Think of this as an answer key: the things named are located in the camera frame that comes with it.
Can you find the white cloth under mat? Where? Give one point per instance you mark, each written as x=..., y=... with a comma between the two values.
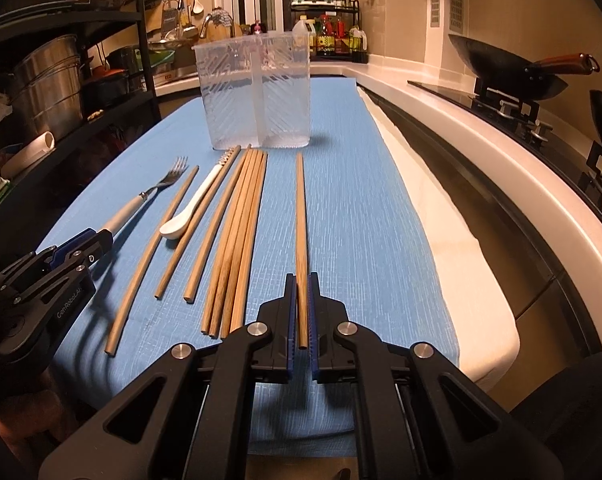
x=487, y=335

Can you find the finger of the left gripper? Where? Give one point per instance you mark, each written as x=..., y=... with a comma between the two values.
x=90, y=252
x=62, y=251

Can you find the black wok wooden handle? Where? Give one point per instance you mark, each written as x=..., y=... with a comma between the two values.
x=505, y=71

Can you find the white ceramic spoon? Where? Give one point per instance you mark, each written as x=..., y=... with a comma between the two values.
x=176, y=227

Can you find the stainless steel stock pot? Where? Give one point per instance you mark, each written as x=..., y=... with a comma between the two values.
x=45, y=93

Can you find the yellow label oil jug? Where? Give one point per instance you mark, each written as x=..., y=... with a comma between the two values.
x=304, y=31

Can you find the blue table mat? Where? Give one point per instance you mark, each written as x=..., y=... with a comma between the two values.
x=366, y=242

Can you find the white paper roll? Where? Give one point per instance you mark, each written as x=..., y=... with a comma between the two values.
x=29, y=155

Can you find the clear plastic utensil holder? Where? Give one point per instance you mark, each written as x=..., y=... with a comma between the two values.
x=256, y=91

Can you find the black condiment rack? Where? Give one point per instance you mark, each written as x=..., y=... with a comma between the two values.
x=335, y=30

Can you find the striped tip wooden chopstick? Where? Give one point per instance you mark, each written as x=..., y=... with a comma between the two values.
x=182, y=242

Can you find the black kitchen shelf rack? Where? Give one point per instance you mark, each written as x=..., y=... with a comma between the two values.
x=27, y=203

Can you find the wooden chopstick bundle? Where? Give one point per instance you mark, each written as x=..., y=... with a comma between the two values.
x=207, y=313
x=239, y=244
x=230, y=242
x=239, y=306

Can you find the white handled metal fork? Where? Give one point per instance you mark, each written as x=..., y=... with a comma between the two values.
x=118, y=220

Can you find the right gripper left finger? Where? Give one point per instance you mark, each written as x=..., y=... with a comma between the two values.
x=188, y=415

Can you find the black gas stove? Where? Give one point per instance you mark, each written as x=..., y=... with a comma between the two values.
x=564, y=150

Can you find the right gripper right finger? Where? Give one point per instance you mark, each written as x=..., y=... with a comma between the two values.
x=417, y=415

